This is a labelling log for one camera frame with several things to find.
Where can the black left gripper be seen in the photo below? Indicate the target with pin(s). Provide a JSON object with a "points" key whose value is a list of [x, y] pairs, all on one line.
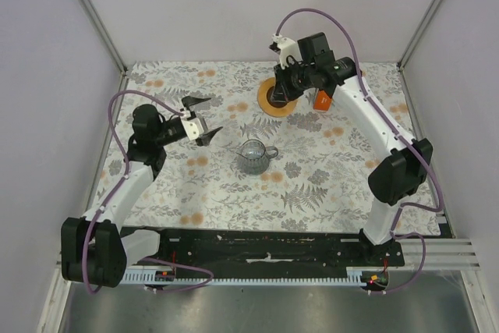
{"points": [[207, 139]]}

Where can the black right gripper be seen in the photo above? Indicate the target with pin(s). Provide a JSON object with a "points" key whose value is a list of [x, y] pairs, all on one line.
{"points": [[281, 76]]}

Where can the round wooden dripper stand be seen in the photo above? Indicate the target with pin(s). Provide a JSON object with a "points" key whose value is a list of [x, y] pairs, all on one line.
{"points": [[264, 101]]}

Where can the orange coffee filter box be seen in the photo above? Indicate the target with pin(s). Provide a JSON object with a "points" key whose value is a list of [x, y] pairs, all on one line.
{"points": [[322, 102]]}

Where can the grey glass carafe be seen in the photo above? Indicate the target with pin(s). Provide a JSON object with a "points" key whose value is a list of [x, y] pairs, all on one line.
{"points": [[254, 157]]}

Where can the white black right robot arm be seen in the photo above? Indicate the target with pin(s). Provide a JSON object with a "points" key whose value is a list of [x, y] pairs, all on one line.
{"points": [[309, 64]]}

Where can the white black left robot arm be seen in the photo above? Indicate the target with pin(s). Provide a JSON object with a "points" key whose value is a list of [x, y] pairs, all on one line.
{"points": [[93, 251]]}

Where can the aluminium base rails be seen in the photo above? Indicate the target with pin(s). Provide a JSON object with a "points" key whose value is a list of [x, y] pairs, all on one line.
{"points": [[429, 254]]}

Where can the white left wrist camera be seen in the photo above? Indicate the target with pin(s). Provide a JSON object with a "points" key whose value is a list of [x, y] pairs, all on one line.
{"points": [[193, 125]]}

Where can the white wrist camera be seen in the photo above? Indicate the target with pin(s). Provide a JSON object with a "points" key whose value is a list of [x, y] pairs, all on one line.
{"points": [[285, 47], [193, 125]]}

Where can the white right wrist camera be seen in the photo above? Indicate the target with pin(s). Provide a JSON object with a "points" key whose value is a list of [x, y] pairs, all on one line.
{"points": [[285, 47]]}

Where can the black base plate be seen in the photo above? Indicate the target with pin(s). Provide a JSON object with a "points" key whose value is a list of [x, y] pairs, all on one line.
{"points": [[203, 246]]}

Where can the aluminium frame post left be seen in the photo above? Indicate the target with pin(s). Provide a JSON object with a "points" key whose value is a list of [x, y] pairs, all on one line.
{"points": [[104, 35]]}

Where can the aluminium frame post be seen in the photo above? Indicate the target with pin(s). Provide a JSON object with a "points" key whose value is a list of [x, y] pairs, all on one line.
{"points": [[104, 35], [424, 23]]}

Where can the aluminium frame post right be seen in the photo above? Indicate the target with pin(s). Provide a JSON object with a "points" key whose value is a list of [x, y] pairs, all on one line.
{"points": [[424, 23]]}

